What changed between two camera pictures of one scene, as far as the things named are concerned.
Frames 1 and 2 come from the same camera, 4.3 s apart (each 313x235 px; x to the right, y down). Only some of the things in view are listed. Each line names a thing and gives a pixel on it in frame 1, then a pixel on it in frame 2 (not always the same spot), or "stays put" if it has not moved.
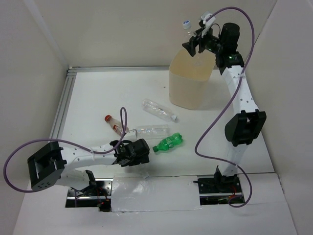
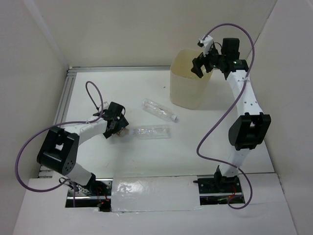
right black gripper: (201, 38) → (198, 62)
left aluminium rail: (63, 105) stays put
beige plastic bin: (189, 79) stays put
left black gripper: (143, 158) → (122, 123)
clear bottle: (152, 107) stays put
